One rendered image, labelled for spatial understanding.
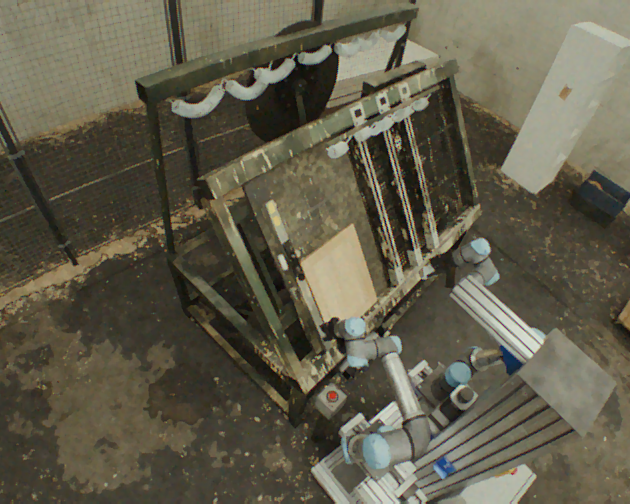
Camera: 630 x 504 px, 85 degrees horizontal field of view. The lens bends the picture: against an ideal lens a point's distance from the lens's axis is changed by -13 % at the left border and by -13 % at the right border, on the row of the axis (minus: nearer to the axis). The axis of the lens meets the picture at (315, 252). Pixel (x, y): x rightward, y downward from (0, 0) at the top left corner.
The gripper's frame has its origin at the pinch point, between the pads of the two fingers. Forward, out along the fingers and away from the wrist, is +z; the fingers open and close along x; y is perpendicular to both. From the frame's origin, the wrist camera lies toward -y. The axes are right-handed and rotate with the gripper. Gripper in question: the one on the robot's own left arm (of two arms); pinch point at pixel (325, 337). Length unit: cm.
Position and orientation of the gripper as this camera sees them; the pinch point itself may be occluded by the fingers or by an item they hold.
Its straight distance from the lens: 185.7
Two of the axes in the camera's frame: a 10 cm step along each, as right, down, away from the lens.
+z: -3.6, 2.6, 8.9
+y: -4.8, -8.7, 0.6
